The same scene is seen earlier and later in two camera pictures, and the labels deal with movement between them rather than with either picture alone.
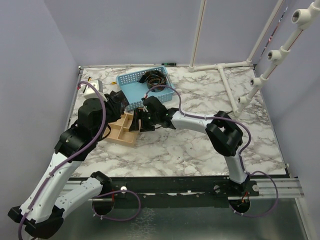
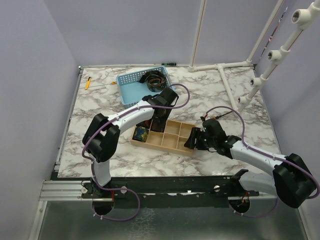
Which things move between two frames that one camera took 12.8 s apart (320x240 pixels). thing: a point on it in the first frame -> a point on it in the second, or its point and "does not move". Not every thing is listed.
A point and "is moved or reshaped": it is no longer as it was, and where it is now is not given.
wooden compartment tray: (120, 133) is moved or reshaped
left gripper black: (114, 107) -> (168, 112)
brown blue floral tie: (119, 96) is moved or reshaped
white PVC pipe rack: (301, 19) does not move
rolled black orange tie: (154, 79) does not move
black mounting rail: (177, 192) does not move
